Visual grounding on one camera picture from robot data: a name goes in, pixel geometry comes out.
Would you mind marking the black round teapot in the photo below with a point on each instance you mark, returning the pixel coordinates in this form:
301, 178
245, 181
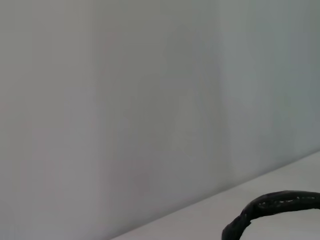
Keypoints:
275, 202

